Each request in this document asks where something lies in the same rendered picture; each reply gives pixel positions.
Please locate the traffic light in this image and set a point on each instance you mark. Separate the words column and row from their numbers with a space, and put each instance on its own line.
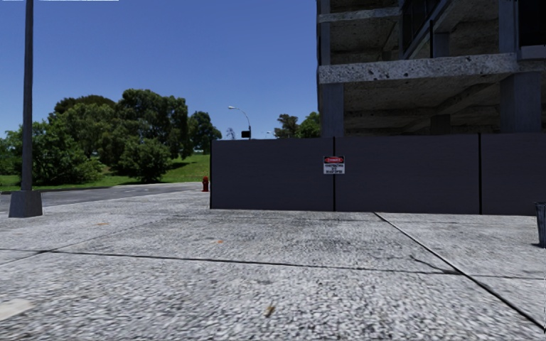
column 246, row 133

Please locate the trees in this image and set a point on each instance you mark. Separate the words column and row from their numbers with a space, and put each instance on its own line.
column 303, row 126
column 128, row 128

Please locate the red fire hydrant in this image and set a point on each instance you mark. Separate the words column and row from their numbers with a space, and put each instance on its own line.
column 205, row 184

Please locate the dark hoarding fence with sign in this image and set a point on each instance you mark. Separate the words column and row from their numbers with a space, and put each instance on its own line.
column 405, row 174

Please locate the pale concrete building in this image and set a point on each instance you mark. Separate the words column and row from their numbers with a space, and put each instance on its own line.
column 426, row 68

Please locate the grey street lamp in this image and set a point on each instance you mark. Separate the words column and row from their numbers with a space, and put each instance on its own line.
column 27, row 106

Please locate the dark bin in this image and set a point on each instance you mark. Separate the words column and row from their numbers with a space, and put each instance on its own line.
column 541, row 223

